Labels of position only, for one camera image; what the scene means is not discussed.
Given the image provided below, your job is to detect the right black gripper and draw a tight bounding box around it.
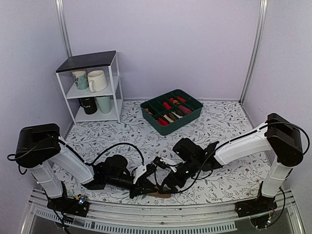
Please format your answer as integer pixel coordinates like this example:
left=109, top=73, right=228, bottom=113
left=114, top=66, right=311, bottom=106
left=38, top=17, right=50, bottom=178
left=158, top=158, right=200, bottom=194

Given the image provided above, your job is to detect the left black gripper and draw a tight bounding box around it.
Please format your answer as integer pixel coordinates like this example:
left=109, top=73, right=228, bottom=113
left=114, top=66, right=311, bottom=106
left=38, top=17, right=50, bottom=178
left=106, top=175, right=157, bottom=200

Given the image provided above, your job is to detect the brown ribbed sock pair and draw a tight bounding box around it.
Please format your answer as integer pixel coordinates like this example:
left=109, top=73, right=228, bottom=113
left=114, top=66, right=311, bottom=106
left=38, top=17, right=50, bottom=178
left=147, top=187, right=171, bottom=198

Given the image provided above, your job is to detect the green divided sock box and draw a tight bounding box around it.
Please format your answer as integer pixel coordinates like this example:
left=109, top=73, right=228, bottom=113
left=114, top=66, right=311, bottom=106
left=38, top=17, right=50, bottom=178
left=140, top=89, right=203, bottom=136

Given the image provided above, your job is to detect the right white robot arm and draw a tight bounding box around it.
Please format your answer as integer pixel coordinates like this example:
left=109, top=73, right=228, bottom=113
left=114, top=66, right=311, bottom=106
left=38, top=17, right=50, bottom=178
left=158, top=113, right=306, bottom=213

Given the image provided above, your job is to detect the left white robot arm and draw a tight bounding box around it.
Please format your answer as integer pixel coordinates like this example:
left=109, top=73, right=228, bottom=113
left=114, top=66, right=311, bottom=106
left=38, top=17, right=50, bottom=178
left=8, top=123, right=157, bottom=212

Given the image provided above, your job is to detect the beige sock in box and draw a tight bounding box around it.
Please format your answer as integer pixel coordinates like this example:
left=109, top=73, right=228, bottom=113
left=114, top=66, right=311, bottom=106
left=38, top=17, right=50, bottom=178
left=163, top=114, right=174, bottom=123

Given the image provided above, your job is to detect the red rolled sock front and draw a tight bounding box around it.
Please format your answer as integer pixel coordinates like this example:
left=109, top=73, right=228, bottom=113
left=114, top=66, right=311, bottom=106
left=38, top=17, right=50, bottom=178
left=157, top=118, right=169, bottom=126

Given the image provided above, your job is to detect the red rolled sock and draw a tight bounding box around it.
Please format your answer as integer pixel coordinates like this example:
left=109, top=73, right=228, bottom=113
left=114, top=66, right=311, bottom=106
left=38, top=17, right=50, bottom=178
left=157, top=118, right=169, bottom=126
left=162, top=102, right=172, bottom=110

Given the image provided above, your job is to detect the dark brown sock in box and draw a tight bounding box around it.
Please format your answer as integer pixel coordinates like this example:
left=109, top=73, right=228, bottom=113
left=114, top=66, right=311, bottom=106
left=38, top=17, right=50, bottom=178
left=175, top=109, right=185, bottom=117

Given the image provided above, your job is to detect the maroon sock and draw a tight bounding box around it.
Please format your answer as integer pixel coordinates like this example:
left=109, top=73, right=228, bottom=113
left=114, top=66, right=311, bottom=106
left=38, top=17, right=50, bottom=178
left=178, top=105, right=192, bottom=114

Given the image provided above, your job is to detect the red rolled sock middle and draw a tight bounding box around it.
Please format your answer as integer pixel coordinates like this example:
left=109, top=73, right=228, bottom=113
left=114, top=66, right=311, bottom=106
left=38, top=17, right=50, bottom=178
left=162, top=102, right=172, bottom=110

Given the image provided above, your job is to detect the red sock back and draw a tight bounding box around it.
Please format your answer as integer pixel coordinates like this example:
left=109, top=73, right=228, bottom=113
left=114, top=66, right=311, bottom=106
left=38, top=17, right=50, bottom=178
left=177, top=96, right=186, bottom=102

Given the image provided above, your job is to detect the mint green mug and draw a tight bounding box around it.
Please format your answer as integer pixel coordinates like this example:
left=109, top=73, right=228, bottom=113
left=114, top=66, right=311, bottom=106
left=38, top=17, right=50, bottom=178
left=96, top=96, right=111, bottom=114

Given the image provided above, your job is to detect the black mug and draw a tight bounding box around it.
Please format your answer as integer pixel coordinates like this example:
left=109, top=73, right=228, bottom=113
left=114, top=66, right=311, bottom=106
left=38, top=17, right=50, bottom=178
left=78, top=97, right=98, bottom=115

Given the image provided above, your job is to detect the white ceramic mug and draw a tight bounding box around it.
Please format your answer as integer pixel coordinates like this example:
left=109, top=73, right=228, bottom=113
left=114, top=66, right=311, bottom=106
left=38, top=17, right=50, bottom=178
left=87, top=70, right=107, bottom=93

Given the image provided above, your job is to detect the white shelf black top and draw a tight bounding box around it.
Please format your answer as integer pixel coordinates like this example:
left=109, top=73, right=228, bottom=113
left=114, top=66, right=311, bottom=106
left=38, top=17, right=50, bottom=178
left=56, top=51, right=123, bottom=124

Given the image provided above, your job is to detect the teal patterned mug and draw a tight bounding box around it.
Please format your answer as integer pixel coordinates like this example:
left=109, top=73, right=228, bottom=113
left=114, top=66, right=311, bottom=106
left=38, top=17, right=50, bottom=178
left=71, top=69, right=89, bottom=90

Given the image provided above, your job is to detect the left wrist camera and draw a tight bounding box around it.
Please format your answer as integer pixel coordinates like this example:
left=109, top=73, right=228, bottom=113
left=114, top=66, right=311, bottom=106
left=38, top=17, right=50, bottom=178
left=132, top=164, right=156, bottom=184

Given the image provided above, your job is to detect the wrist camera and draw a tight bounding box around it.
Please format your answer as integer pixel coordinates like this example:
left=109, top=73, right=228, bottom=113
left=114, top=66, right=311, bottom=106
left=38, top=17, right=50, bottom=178
left=132, top=164, right=156, bottom=184
left=153, top=157, right=179, bottom=173

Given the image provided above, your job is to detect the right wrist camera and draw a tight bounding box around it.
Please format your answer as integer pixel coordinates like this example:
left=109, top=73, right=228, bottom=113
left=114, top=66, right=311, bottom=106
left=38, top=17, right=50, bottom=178
left=153, top=157, right=179, bottom=173

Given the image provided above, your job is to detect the aluminium front rail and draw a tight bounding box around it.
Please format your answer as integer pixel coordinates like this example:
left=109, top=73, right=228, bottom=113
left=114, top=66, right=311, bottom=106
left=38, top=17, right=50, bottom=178
left=20, top=187, right=305, bottom=234

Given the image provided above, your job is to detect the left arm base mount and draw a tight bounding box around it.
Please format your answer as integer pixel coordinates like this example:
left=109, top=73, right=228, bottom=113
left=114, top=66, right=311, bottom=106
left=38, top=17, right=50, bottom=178
left=47, top=182, right=90, bottom=217

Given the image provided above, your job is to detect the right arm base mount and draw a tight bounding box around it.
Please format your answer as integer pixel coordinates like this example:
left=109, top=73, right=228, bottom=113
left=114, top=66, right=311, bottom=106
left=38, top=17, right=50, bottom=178
left=234, top=182, right=277, bottom=217

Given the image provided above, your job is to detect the right black cable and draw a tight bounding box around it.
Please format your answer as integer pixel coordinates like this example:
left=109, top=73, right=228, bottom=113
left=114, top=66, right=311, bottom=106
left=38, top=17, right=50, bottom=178
left=154, top=121, right=305, bottom=195

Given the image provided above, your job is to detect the black cable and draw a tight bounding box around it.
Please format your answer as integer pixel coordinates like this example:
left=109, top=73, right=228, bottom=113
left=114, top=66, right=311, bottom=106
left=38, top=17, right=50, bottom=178
left=6, top=136, right=144, bottom=175
left=154, top=121, right=305, bottom=195

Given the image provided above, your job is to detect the left black cable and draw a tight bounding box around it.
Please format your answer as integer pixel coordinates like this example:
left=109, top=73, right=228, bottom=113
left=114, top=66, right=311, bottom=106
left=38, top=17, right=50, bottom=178
left=6, top=136, right=144, bottom=175

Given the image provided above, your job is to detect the left corner metal post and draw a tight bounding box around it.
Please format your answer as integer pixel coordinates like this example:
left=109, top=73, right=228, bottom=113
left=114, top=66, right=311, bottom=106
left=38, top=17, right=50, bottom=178
left=55, top=0, right=72, bottom=58

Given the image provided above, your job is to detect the corner metal post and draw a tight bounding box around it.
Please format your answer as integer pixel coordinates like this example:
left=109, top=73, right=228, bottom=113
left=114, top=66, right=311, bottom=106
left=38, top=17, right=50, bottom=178
left=55, top=0, right=72, bottom=58
left=239, top=0, right=268, bottom=105

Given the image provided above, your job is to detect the right corner metal post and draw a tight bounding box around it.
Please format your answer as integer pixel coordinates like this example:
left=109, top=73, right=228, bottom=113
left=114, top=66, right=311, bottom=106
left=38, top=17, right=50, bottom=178
left=239, top=0, right=268, bottom=105

